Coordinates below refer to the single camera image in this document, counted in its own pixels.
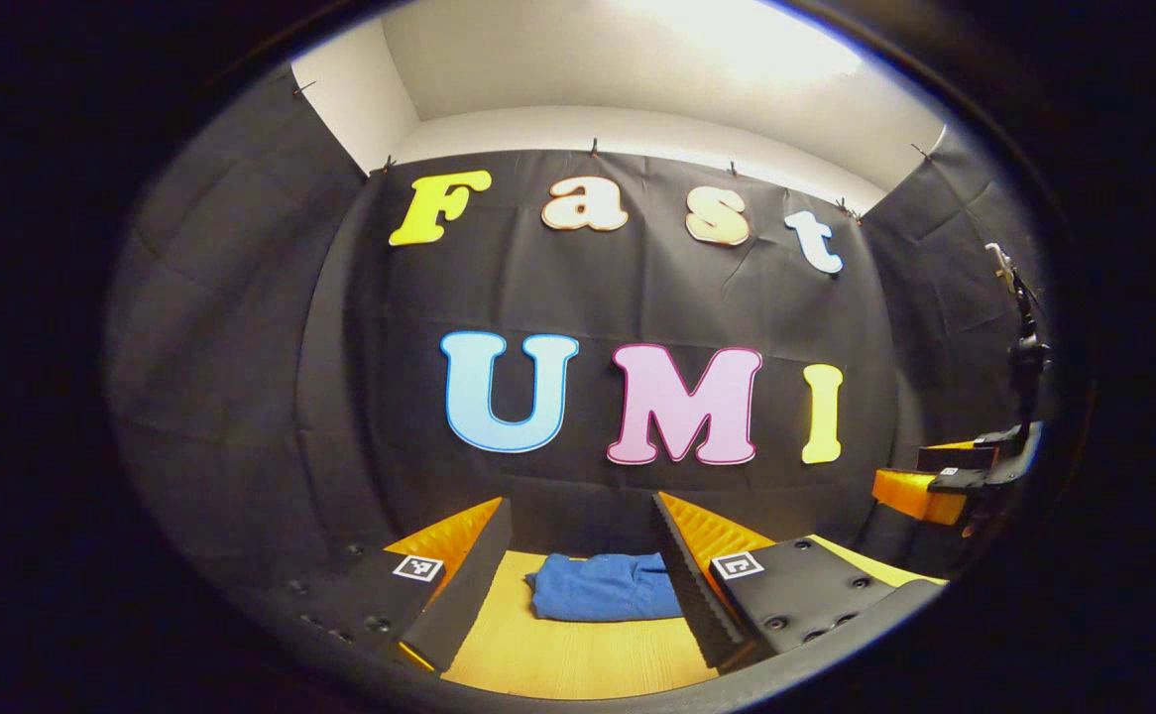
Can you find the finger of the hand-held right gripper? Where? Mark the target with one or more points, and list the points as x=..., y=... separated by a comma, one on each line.
x=920, y=494
x=955, y=456

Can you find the blue button shirt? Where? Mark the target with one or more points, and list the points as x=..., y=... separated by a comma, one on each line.
x=603, y=587

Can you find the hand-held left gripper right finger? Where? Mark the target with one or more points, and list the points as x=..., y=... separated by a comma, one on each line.
x=682, y=585

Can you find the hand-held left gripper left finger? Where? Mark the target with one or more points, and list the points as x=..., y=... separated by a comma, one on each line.
x=469, y=585

